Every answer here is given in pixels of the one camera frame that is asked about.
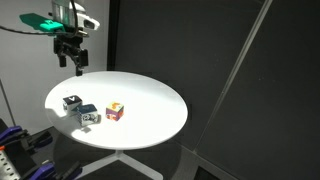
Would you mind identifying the white table base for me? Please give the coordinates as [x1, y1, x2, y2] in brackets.
[74, 149, 165, 180]

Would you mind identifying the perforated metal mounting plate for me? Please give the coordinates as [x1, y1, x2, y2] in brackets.
[0, 147, 22, 180]

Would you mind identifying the teal camera mount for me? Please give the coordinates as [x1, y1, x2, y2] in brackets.
[18, 12, 90, 38]

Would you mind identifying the soft block with letter A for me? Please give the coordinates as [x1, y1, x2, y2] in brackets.
[62, 94, 84, 117]

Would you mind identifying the orange soft block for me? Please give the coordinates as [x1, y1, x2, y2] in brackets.
[105, 101, 125, 122]

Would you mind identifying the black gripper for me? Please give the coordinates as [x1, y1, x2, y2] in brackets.
[53, 33, 90, 77]

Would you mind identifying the blue-topped soft block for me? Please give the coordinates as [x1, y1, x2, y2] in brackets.
[76, 103, 100, 127]

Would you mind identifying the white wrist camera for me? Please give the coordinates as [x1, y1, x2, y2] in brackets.
[68, 1, 101, 32]

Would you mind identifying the purple and orange clamp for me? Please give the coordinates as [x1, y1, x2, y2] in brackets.
[0, 124, 54, 153]
[19, 159, 83, 180]

